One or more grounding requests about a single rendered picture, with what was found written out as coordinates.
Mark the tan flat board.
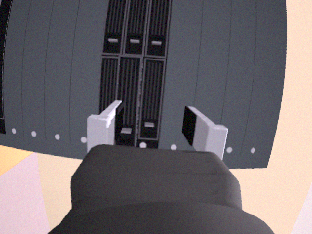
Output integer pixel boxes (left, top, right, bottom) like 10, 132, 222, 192
0, 145, 34, 175

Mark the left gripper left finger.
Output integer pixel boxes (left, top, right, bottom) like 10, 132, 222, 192
87, 100, 125, 153

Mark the dark grey metal rack frame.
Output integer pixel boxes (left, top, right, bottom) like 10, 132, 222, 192
0, 0, 288, 169

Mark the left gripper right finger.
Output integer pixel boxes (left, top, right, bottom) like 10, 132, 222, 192
182, 106, 227, 160

